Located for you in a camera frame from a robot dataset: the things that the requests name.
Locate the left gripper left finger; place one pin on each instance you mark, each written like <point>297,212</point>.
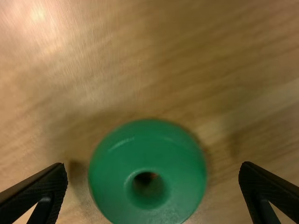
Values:
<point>25,198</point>

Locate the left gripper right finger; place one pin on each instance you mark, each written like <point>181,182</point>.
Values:
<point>275,191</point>

